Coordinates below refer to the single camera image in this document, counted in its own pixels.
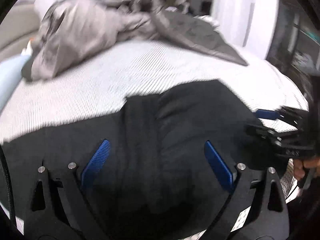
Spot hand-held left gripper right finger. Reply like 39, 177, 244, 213
204, 141, 290, 240

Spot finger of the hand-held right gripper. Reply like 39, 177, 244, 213
246, 124, 284, 147
255, 106, 310, 132

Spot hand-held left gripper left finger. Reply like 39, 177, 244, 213
24, 139, 111, 240

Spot black pants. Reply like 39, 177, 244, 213
0, 79, 289, 240

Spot person's right hand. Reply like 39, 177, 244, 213
292, 155, 320, 181

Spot bed with hexagon-patterned mattress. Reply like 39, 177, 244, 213
0, 39, 312, 233

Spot light blue pillow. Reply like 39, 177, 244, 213
0, 54, 33, 112

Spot grey duvet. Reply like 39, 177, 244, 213
21, 0, 249, 81

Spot white chair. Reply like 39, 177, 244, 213
174, 0, 192, 14

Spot beige padded headboard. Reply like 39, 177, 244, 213
0, 2, 42, 59

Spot black cable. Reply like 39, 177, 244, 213
0, 145, 18, 229

